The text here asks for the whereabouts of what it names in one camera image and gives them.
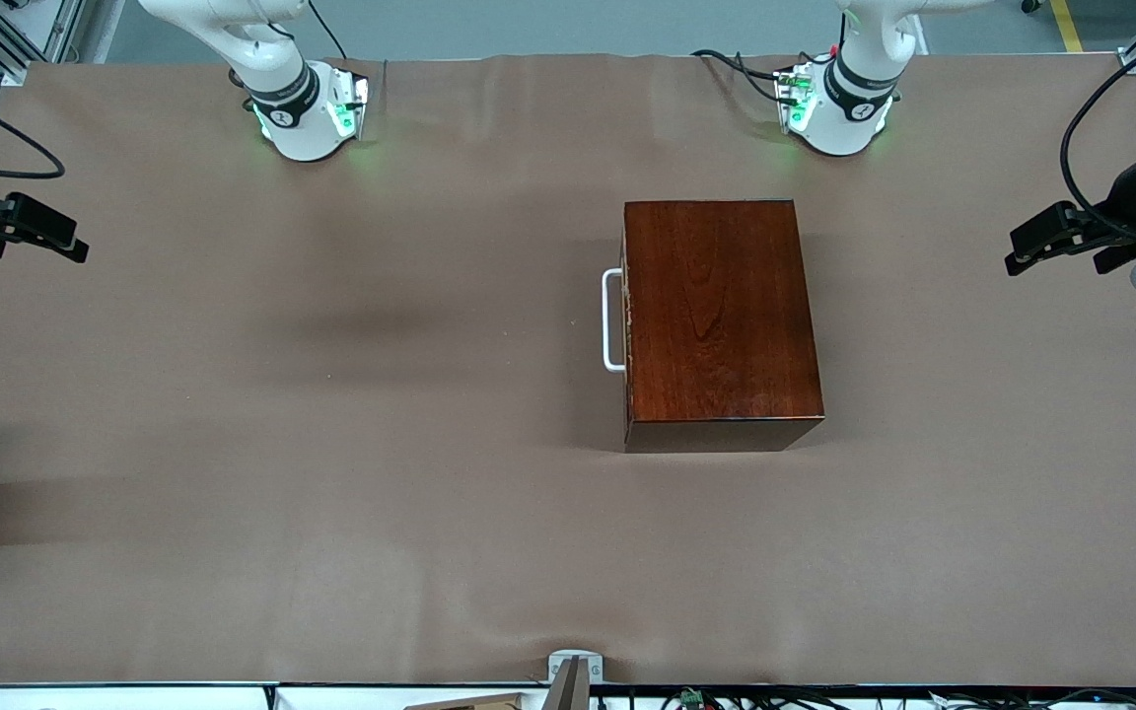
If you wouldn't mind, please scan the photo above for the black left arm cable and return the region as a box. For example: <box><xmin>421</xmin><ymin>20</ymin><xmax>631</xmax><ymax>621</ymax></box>
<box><xmin>691</xmin><ymin>18</ymin><xmax>1136</xmax><ymax>223</ymax></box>

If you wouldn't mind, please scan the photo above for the dark wooden cabinet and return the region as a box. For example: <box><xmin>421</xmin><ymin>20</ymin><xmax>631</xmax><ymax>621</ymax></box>
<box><xmin>622</xmin><ymin>197</ymin><xmax>825</xmax><ymax>455</ymax></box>

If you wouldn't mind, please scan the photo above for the wooden board piece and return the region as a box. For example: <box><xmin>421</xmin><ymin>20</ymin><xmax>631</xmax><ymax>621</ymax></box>
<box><xmin>402</xmin><ymin>693</ymin><xmax>530</xmax><ymax>710</ymax></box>

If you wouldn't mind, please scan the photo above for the large table cover cloth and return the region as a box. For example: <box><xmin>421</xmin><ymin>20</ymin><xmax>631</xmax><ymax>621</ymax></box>
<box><xmin>0</xmin><ymin>51</ymin><xmax>1136</xmax><ymax>688</ymax></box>

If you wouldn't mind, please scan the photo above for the metal clamp bracket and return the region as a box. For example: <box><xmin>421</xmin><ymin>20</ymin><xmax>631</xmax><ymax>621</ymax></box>
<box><xmin>546</xmin><ymin>649</ymin><xmax>604</xmax><ymax>684</ymax></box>

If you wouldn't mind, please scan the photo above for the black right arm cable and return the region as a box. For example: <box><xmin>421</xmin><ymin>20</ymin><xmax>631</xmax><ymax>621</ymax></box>
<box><xmin>0</xmin><ymin>82</ymin><xmax>67</xmax><ymax>181</ymax></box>

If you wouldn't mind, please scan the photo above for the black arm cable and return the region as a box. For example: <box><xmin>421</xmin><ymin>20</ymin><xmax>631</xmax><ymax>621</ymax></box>
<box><xmin>691</xmin><ymin>18</ymin><xmax>1136</xmax><ymax>223</ymax></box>
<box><xmin>0</xmin><ymin>82</ymin><xmax>67</xmax><ymax>181</ymax></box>

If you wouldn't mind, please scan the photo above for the grey metal post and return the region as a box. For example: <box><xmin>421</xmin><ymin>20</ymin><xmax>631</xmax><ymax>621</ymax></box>
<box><xmin>550</xmin><ymin>658</ymin><xmax>592</xmax><ymax>710</ymax></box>

